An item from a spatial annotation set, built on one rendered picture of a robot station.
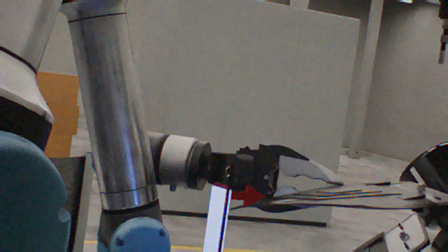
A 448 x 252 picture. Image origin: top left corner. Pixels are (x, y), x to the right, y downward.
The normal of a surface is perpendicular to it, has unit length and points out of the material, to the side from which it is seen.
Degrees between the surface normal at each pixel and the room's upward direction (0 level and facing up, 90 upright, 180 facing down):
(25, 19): 89
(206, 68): 90
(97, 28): 93
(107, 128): 98
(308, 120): 90
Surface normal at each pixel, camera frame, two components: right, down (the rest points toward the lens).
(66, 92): 0.36, 0.10
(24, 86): 0.83, -0.54
